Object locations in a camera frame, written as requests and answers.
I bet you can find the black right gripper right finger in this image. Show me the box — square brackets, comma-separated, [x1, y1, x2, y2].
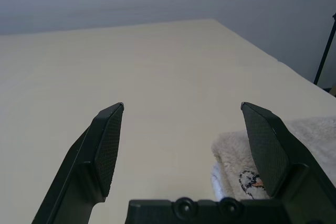
[240, 101, 336, 224]

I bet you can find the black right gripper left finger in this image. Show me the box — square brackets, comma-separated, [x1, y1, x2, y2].
[31, 102, 125, 224]

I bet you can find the white folded towel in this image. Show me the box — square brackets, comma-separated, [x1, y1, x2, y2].
[209, 162, 237, 200]

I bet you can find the cream folded towel with print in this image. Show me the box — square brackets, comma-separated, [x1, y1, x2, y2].
[211, 115, 336, 200]

